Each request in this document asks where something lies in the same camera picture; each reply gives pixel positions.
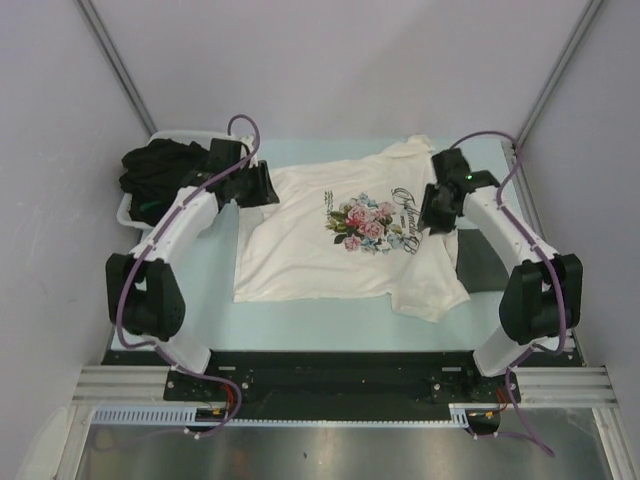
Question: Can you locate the white plastic basket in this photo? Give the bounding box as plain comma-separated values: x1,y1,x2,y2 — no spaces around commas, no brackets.
116,130,255,230

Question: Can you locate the white floral t-shirt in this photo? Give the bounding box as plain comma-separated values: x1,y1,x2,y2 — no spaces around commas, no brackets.
233,135,470,323

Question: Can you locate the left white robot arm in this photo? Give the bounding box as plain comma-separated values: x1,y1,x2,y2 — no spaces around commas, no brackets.
106,136,279,400

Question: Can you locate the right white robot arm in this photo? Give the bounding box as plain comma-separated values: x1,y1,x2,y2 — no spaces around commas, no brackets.
418,148,583,401

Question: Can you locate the black t-shirt pile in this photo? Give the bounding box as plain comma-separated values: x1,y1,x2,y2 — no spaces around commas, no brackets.
119,139,209,226

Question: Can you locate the folded dark grey t-shirt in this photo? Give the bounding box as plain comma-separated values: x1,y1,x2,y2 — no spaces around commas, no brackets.
456,229,509,294

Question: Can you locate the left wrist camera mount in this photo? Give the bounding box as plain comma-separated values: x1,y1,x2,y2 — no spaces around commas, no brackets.
238,134,255,152

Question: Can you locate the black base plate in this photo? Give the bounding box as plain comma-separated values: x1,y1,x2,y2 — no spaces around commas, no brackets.
102,349,584,421

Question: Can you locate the aluminium frame rail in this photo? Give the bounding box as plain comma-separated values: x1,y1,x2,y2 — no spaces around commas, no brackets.
73,366,618,409

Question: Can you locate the white slotted cable duct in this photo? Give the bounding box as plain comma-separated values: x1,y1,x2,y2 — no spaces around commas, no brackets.
92,406,469,428

